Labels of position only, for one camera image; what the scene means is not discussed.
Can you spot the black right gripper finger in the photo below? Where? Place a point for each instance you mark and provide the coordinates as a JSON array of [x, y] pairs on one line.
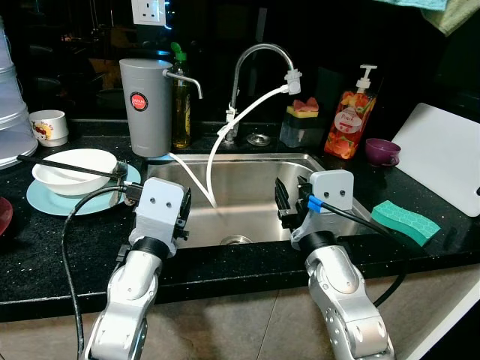
[[304, 187], [283, 195]]

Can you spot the metal fork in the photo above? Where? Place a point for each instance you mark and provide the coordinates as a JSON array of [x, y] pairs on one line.
[[121, 169]]

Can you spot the white bowl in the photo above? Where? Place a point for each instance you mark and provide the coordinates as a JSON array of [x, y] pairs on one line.
[[67, 184]]

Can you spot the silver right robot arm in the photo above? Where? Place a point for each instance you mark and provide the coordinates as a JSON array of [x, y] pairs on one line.
[[345, 300]]

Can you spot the stainless steel sink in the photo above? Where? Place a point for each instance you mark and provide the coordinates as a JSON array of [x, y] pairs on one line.
[[247, 187]]

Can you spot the dark sponge holder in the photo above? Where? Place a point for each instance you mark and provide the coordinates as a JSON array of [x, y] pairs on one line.
[[300, 133]]

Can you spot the red soap pouch with pump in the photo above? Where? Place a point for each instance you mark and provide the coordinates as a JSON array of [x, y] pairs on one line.
[[349, 124]]

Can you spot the yellow and red sponge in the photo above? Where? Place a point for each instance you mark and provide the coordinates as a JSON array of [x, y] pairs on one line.
[[304, 109]]

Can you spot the small purple bowl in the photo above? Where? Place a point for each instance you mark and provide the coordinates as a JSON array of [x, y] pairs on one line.
[[382, 152]]

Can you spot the grey water filter canister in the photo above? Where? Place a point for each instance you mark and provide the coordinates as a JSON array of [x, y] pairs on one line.
[[146, 127]]

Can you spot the green capped oil bottle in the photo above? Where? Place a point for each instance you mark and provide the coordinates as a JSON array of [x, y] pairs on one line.
[[181, 112]]

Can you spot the green sponge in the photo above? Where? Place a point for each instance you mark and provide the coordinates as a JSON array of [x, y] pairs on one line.
[[405, 223]]

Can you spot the black chopstick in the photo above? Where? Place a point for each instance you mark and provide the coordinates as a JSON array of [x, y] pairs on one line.
[[67, 167]]

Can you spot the teal plate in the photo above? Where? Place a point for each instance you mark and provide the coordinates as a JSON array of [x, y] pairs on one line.
[[45, 202]]

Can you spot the white cutting board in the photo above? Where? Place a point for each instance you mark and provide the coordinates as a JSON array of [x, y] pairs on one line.
[[442, 157]]

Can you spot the chrome gooseneck faucet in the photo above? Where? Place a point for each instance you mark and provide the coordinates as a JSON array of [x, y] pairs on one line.
[[262, 47]]

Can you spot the white floral cup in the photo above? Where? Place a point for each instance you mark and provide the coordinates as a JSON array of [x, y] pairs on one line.
[[49, 127]]

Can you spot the red plate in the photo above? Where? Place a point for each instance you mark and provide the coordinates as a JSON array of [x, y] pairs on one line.
[[4, 216]]

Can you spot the large translucent water container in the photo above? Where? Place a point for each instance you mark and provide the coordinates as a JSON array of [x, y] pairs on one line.
[[13, 120]]

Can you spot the green hanging cloth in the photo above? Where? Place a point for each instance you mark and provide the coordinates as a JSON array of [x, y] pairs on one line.
[[450, 13]]

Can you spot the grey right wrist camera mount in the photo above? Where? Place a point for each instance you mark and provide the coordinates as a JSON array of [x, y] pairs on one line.
[[334, 191]]

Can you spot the white wall socket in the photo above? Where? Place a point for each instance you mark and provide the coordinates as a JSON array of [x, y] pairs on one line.
[[148, 10]]

